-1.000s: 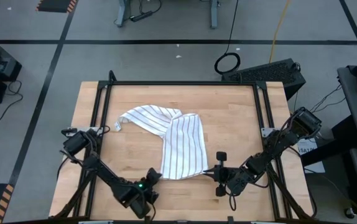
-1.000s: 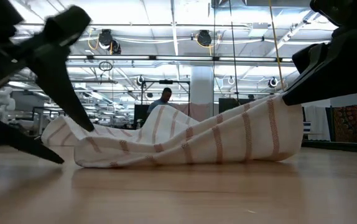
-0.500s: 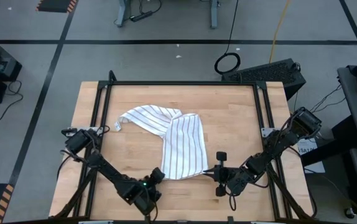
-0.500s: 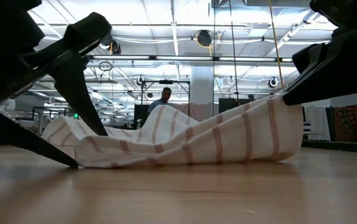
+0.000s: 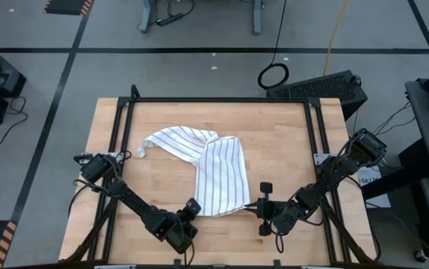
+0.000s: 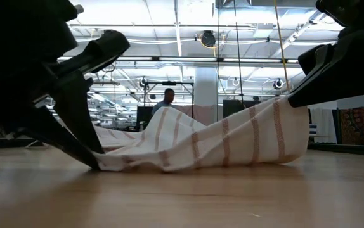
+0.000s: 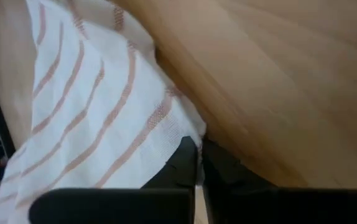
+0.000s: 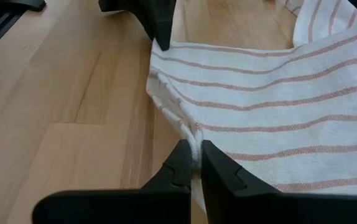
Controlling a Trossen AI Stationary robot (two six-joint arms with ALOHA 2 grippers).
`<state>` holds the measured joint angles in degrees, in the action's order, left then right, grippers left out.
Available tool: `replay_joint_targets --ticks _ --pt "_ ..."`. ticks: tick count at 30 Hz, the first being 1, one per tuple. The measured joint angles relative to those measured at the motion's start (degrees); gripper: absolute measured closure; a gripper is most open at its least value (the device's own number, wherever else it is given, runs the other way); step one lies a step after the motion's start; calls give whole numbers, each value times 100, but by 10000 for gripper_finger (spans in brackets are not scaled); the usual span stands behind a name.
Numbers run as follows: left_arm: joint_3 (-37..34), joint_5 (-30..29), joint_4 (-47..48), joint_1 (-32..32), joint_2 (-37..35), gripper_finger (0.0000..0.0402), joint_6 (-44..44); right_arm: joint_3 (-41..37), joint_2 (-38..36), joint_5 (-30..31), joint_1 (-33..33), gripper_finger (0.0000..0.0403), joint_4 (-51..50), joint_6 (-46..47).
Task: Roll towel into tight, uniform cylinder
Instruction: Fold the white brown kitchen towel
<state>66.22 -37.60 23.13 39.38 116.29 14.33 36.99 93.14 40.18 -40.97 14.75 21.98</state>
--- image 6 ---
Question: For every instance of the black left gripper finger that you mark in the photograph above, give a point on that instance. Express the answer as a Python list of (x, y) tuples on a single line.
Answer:
[(52, 133), (77, 111)]

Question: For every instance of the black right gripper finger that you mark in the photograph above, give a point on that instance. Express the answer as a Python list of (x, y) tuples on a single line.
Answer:
[(343, 79)]

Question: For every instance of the white striped towel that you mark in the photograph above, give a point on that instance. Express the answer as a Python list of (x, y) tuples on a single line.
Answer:
[(232, 142)]

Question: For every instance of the patterned hanging cloth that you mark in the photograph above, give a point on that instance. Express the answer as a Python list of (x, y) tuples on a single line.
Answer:
[(356, 126)]

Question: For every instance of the white curtain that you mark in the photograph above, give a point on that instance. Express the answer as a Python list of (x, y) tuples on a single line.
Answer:
[(324, 126)]

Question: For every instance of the blue white striped box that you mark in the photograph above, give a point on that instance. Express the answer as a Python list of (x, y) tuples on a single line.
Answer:
[(312, 129)]

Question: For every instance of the black panel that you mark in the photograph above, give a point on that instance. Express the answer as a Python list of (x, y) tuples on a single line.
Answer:
[(144, 117)]

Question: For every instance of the person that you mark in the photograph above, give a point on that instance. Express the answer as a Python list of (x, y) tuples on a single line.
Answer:
[(166, 101)]

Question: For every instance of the black desk monitor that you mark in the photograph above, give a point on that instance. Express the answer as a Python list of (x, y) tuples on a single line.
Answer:
[(232, 107)]

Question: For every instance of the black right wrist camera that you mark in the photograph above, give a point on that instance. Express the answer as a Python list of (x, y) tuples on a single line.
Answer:
[(353, 11)]

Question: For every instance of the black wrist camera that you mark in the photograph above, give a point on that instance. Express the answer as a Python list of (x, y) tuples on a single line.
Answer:
[(353, 11), (64, 9)]

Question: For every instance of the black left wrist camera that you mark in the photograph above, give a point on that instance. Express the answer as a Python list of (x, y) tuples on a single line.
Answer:
[(64, 9)]

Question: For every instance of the black camera rig frame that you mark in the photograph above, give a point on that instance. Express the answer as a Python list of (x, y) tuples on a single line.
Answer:
[(169, 83)]

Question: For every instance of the long ceiling light rail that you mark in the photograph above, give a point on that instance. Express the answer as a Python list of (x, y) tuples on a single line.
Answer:
[(185, 59)]

